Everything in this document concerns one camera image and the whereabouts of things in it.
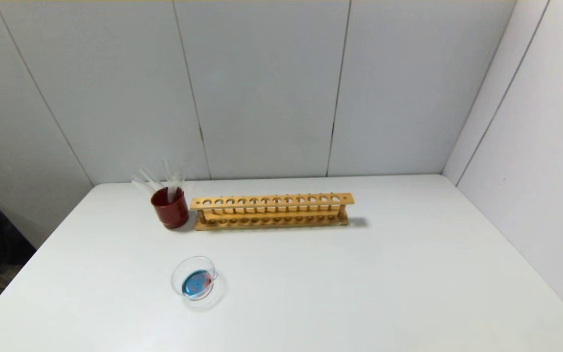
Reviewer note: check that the test tube with blue pigment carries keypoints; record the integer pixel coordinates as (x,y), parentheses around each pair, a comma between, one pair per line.
(150,177)

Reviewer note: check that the wooden test tube rack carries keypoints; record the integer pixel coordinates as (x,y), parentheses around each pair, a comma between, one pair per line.
(271,200)

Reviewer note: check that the dark red plastic cup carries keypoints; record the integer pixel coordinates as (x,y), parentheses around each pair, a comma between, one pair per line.
(170,211)

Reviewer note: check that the clear glass dish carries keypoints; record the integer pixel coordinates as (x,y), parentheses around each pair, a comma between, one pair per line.
(197,283)

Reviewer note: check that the brown cardboard box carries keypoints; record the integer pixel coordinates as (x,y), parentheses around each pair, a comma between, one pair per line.
(0,279)

